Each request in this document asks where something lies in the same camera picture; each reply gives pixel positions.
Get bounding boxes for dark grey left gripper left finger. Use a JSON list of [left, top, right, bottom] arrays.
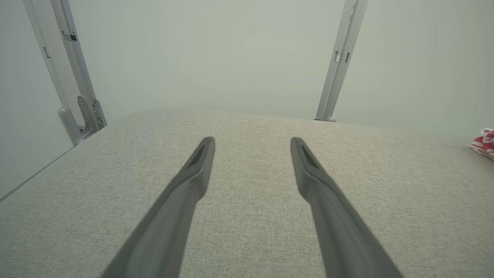
[[101, 136, 216, 278]]

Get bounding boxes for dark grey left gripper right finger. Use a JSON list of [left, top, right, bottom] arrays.
[[290, 136, 404, 278]]

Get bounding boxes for red Bulls jersey white sleeves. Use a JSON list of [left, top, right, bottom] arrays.
[[470, 128, 494, 161]]

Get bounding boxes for grey metal post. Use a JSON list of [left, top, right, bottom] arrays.
[[315, 0, 368, 122], [23, 0, 107, 139]]

